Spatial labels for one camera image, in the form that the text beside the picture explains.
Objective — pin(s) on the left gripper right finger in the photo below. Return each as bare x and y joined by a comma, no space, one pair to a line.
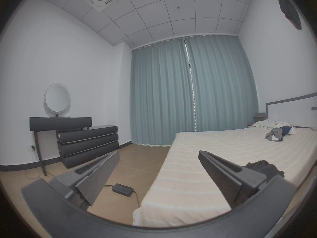
227,177

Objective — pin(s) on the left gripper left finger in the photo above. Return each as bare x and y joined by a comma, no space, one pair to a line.
94,177

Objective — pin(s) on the black T-shirt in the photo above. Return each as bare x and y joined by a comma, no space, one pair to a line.
265,167

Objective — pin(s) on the bed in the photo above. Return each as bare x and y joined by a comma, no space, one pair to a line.
210,142

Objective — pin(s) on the black power adapter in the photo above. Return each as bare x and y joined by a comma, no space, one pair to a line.
122,189

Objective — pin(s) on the black chest of drawers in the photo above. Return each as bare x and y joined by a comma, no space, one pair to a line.
86,142

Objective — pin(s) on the white garment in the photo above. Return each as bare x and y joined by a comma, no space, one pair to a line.
292,131
274,138

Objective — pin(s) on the black dressing table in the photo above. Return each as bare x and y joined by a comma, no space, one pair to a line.
59,123

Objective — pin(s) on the grey garment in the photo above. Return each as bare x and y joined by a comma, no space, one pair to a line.
275,132

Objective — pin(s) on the white printed pillow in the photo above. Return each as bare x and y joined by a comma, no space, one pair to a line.
267,123

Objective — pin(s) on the grey bedside table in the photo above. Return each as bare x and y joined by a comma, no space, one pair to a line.
260,115

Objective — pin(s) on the dark blue garment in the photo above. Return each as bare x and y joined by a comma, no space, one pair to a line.
286,130

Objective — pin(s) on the round white framed mirror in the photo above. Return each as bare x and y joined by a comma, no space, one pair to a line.
57,99

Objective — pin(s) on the blue-green curtain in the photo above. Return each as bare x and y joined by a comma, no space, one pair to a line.
223,83
161,90

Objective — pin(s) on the white wall socket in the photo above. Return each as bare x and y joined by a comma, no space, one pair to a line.
31,147

